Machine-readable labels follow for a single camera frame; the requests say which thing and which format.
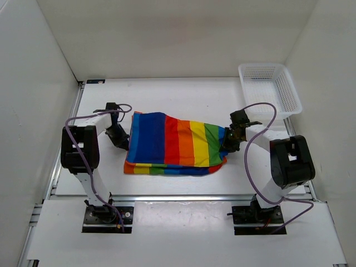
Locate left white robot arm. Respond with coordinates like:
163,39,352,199
60,102,132,225

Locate purple cable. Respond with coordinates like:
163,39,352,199
243,102,315,234
64,103,132,233

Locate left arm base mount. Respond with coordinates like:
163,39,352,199
82,200,134,234

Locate dark label sticker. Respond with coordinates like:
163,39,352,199
86,79,106,84

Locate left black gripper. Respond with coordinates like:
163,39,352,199
106,123,130,150

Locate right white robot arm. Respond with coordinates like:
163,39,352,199
220,110,315,222

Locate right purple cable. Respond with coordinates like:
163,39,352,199
243,102,315,234

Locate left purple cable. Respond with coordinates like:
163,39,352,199
64,103,132,233

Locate rainbow striped shorts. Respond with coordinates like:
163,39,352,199
123,112,227,176

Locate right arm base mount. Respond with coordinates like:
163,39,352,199
226,200,287,236

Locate white plastic mesh basket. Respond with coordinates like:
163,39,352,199
238,63,303,120

